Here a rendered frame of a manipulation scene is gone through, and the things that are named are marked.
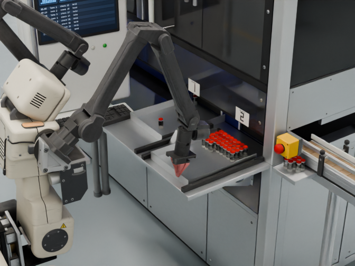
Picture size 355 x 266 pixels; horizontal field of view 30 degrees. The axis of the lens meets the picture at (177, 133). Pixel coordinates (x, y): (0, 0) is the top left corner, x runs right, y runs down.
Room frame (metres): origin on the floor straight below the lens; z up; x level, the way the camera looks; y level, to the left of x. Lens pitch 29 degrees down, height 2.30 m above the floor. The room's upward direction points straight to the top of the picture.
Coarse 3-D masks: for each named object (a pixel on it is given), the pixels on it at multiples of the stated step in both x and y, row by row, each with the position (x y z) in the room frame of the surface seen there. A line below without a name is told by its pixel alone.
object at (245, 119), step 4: (236, 108) 2.44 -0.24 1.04; (236, 112) 2.44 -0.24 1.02; (244, 112) 2.40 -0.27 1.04; (236, 116) 2.44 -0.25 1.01; (244, 116) 2.40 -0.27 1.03; (248, 116) 2.37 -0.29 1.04; (240, 120) 2.41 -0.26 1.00; (244, 120) 2.39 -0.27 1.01; (248, 120) 2.37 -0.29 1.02; (244, 124) 2.39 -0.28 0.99; (248, 124) 2.37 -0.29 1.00
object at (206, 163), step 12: (192, 144) 2.42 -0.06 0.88; (156, 156) 2.27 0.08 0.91; (204, 156) 2.32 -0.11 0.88; (216, 156) 2.32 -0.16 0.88; (252, 156) 2.28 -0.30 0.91; (168, 168) 2.20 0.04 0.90; (192, 168) 2.23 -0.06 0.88; (204, 168) 2.23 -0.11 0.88; (216, 168) 2.23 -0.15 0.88; (228, 168) 2.21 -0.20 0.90; (180, 180) 2.13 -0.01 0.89; (192, 180) 2.10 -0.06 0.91
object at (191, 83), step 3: (189, 81) 2.72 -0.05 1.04; (192, 81) 2.70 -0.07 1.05; (189, 84) 2.72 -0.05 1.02; (192, 84) 2.70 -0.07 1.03; (195, 84) 2.68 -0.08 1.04; (198, 84) 2.66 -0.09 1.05; (189, 87) 2.72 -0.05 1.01; (192, 87) 2.70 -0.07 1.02; (195, 87) 2.68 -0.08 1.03; (198, 87) 2.66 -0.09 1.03; (189, 90) 2.72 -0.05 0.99; (192, 90) 2.70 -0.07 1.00; (195, 90) 2.68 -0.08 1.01; (198, 90) 2.66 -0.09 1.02; (195, 93) 2.67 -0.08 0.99; (198, 93) 2.66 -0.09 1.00
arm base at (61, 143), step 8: (64, 128) 1.90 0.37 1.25; (56, 136) 1.88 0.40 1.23; (64, 136) 1.88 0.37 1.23; (72, 136) 1.88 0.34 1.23; (48, 144) 1.86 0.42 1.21; (56, 144) 1.86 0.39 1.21; (64, 144) 1.86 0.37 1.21; (72, 144) 1.88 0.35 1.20; (56, 152) 1.82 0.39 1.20; (64, 152) 1.86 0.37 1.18; (64, 160) 1.84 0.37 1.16
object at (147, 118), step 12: (144, 108) 2.69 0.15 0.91; (156, 108) 2.72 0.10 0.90; (168, 108) 2.75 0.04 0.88; (204, 108) 2.75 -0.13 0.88; (144, 120) 2.63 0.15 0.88; (156, 120) 2.63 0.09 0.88; (168, 120) 2.63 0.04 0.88; (204, 120) 2.63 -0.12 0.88; (216, 120) 2.60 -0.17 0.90; (156, 132) 2.47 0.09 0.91; (168, 132) 2.52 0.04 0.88
